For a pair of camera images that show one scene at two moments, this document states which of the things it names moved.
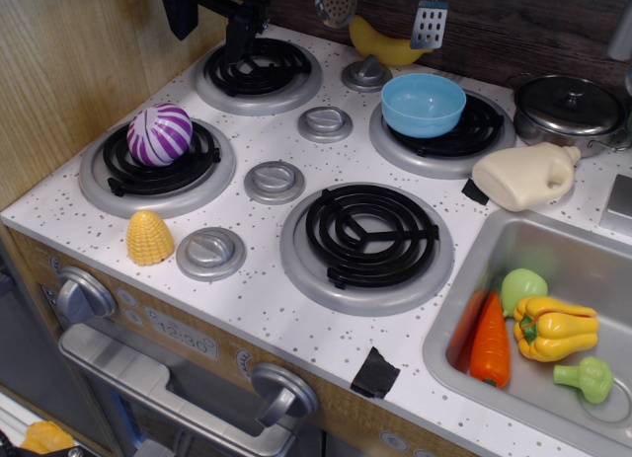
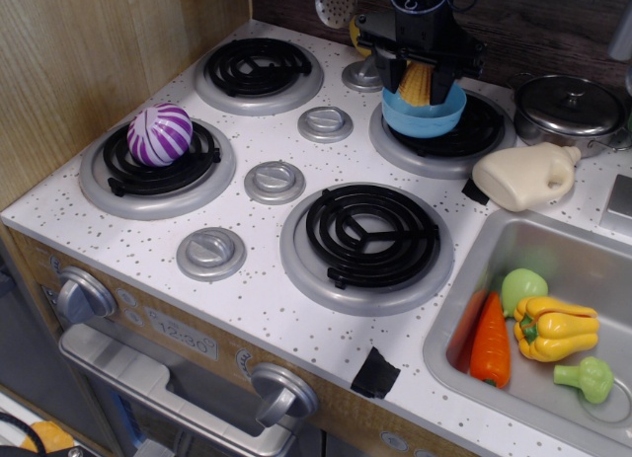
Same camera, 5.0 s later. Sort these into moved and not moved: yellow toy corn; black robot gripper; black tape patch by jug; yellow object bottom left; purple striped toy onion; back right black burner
Moved: black robot gripper; yellow toy corn
Not moved: purple striped toy onion; black tape patch by jug; yellow object bottom left; back right black burner
